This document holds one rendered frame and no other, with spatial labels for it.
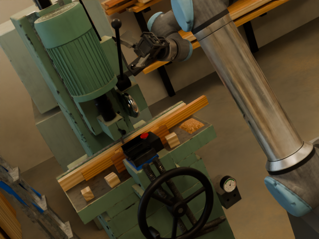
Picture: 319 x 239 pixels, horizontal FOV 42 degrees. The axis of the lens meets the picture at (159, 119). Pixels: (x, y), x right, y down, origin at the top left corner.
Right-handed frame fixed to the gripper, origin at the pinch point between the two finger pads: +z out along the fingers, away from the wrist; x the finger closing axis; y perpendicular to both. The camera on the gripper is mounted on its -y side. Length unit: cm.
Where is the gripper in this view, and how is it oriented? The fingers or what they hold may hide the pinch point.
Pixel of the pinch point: (122, 52)
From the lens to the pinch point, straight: 146.4
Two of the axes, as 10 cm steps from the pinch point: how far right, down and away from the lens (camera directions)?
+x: 5.7, 7.5, -3.4
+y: 5.5, -6.5, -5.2
